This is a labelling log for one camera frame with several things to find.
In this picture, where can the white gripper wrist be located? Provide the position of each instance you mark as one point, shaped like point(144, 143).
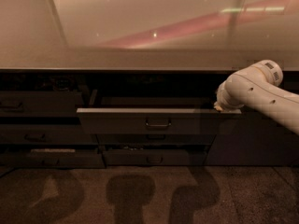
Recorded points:
point(222, 97)

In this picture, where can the dark drawer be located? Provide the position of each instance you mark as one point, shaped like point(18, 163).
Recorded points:
point(156, 139)
point(44, 104)
point(154, 157)
point(25, 134)
point(82, 158)
point(155, 116)

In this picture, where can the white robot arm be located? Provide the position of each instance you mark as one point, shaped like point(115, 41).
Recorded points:
point(257, 87)

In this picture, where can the pale flat item in drawer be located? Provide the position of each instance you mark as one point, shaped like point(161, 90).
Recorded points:
point(52, 150)

